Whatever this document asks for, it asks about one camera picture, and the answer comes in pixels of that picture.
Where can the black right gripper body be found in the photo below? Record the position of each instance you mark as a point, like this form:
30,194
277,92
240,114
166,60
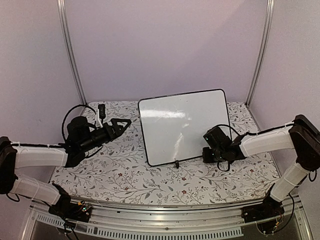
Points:
217,157

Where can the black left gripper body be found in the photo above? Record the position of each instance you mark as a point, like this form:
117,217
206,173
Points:
90,143

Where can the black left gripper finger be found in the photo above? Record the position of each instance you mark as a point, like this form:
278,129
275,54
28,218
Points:
118,130
120,121

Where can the white whiteboard black frame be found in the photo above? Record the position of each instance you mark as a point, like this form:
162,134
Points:
173,126

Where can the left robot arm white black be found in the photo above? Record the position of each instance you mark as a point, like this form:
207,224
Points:
16,155

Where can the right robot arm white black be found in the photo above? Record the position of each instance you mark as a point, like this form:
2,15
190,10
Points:
299,135

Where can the floral patterned table mat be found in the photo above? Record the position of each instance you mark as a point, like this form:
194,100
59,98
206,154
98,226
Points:
119,172

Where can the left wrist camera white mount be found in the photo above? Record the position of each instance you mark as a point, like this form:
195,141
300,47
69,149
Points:
100,115

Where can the front aluminium rail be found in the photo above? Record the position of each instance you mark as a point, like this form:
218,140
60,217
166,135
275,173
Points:
121,221

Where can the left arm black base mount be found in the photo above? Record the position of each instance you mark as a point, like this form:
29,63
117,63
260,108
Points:
65,209

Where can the left aluminium frame post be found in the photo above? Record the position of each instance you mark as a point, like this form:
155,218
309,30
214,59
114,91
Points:
61,6

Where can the aluminium frame post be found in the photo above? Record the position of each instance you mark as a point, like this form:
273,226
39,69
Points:
61,6
262,51

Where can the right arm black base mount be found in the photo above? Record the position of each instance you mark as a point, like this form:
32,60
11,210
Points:
267,209

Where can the right aluminium frame post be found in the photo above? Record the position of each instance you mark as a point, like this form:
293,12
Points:
262,51

